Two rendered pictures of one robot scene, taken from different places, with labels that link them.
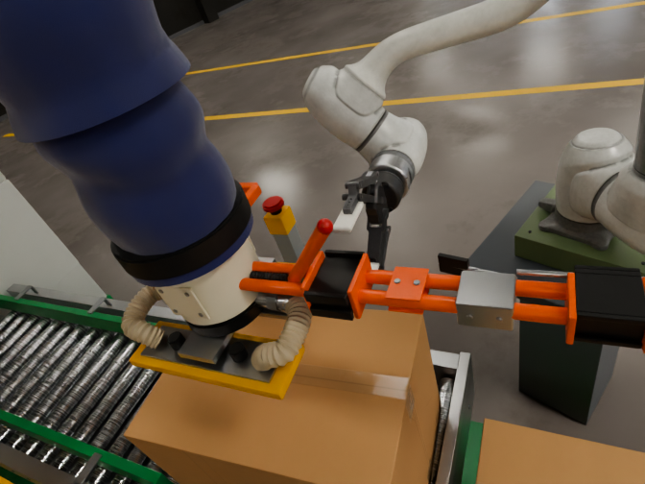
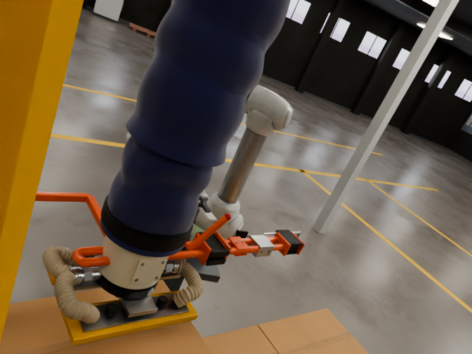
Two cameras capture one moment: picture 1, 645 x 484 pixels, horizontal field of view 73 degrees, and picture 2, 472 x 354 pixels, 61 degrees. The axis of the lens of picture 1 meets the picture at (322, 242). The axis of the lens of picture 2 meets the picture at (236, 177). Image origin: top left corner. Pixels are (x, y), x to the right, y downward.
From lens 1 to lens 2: 1.09 m
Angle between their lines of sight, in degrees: 69
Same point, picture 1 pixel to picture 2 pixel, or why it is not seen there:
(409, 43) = not seen: hidden behind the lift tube
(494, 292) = (265, 241)
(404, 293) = (243, 246)
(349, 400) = (166, 333)
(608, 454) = (211, 340)
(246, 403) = not seen: outside the picture
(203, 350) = (146, 306)
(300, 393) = (135, 342)
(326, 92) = not seen: hidden behind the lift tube
